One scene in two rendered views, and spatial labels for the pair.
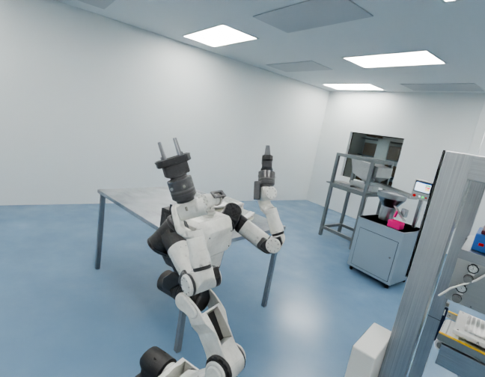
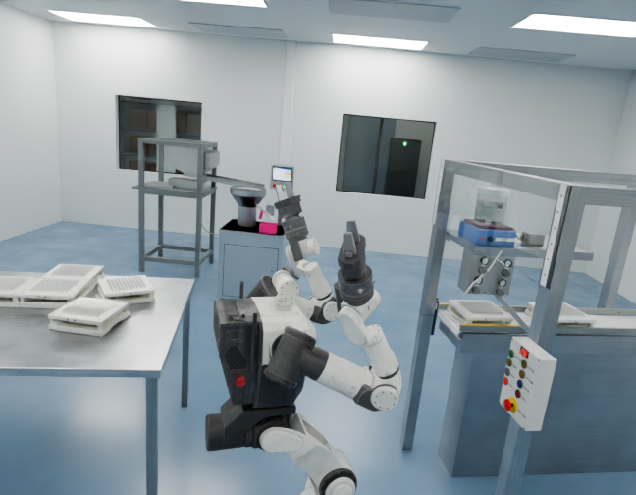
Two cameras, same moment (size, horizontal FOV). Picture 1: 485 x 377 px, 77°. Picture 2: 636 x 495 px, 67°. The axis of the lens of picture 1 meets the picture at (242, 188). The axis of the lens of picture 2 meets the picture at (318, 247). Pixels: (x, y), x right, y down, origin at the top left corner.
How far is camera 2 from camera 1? 124 cm
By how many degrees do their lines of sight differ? 48
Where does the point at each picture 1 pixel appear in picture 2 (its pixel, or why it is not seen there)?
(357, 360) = (544, 368)
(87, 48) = not seen: outside the picture
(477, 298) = (488, 284)
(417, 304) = (556, 305)
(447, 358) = (468, 343)
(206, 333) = (314, 456)
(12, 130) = not seen: outside the picture
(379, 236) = (252, 248)
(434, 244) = (566, 257)
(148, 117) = not seen: outside the picture
